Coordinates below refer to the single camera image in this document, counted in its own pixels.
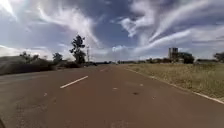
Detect dark roadside bushes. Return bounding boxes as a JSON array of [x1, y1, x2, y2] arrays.
[[0, 51, 84, 76]]

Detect lattice mast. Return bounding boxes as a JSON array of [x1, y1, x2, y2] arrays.
[[86, 46, 91, 63]]

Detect tall building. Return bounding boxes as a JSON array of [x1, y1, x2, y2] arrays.
[[168, 47, 179, 62]]

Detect tall dark tree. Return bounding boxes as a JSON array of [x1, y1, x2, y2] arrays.
[[69, 34, 87, 65]]

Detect distant tree line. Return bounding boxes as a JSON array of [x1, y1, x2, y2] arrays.
[[94, 57, 172, 65]]

